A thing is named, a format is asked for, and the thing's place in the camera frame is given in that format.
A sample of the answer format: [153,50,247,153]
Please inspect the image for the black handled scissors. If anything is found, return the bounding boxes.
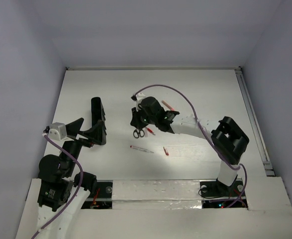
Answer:
[133,128,145,138]

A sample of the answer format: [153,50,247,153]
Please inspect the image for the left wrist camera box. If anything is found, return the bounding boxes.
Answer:
[43,122,67,141]

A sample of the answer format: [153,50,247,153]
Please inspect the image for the black stationery container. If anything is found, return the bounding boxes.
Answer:
[91,97,106,131]

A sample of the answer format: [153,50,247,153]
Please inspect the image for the clear red gel pen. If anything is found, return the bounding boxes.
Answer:
[146,127,155,135]

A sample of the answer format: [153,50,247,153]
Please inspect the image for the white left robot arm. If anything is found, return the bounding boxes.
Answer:
[32,116,106,239]

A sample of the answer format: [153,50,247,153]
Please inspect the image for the white pen red cap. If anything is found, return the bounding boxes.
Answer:
[130,145,154,153]

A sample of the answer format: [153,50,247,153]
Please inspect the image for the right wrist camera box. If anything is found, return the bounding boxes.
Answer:
[131,92,146,103]

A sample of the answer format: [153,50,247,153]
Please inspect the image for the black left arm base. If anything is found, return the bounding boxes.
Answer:
[81,181,113,210]

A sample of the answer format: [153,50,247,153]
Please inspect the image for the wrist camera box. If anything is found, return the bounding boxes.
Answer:
[131,92,146,103]
[43,122,67,141]

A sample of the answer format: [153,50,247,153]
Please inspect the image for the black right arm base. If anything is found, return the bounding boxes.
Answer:
[198,180,248,209]

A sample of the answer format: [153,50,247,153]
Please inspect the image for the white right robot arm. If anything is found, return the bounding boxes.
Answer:
[130,93,250,195]

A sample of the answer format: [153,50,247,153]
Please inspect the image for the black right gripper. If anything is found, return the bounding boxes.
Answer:
[130,105,157,129]

